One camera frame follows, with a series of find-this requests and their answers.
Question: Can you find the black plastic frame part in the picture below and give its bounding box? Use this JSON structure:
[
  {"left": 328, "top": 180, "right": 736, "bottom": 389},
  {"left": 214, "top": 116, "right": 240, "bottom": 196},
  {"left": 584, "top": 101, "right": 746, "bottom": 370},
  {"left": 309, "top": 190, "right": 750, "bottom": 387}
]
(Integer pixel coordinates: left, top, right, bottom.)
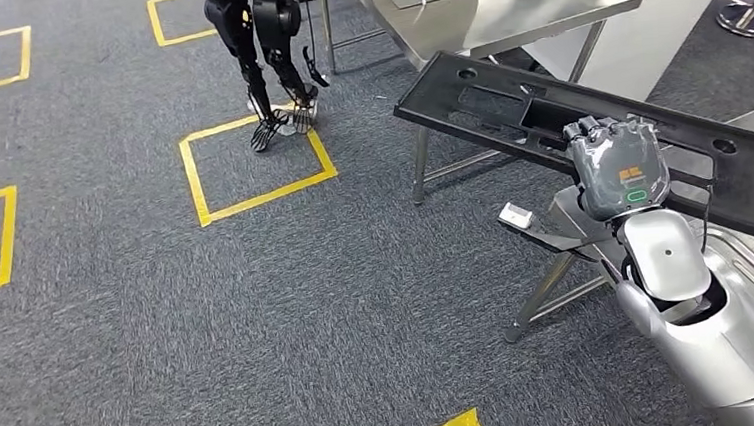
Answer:
[{"left": 389, "top": 28, "right": 754, "bottom": 270}]

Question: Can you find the stainless steel workbench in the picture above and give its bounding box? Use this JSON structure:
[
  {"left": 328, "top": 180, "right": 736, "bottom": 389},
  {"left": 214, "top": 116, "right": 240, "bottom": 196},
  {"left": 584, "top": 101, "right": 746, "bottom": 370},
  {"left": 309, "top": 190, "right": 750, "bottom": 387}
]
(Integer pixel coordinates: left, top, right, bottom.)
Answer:
[{"left": 488, "top": 96, "right": 754, "bottom": 426}]

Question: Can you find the black humanoid robot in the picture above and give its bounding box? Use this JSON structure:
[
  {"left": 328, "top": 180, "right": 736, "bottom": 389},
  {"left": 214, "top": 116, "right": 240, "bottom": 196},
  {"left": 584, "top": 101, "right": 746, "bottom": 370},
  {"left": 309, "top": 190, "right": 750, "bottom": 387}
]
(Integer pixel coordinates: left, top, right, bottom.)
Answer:
[{"left": 199, "top": 0, "right": 335, "bottom": 156}]

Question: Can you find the stainless steel table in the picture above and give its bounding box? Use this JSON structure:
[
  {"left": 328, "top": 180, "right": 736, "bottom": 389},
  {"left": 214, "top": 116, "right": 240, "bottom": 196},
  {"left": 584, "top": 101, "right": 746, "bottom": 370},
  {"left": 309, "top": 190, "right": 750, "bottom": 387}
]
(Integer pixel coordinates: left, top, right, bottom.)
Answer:
[{"left": 318, "top": 0, "right": 662, "bottom": 212}]

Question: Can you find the white cabinet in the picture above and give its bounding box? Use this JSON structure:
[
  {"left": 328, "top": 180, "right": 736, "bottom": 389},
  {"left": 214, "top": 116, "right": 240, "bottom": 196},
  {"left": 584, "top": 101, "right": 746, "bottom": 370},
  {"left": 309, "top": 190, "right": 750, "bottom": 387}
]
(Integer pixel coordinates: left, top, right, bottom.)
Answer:
[{"left": 520, "top": 0, "right": 750, "bottom": 110}]

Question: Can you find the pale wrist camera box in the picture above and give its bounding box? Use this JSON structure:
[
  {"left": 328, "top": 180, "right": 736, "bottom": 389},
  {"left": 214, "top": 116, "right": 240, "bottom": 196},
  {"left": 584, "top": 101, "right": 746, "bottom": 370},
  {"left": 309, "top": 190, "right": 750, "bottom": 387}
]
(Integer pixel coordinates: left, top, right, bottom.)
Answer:
[{"left": 497, "top": 200, "right": 536, "bottom": 233}]

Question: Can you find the black camera bracket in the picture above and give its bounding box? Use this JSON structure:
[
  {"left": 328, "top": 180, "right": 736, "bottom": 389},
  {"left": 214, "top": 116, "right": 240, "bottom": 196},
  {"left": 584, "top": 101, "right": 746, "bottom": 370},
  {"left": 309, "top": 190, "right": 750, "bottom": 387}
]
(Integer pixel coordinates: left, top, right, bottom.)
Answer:
[{"left": 498, "top": 209, "right": 620, "bottom": 258}]

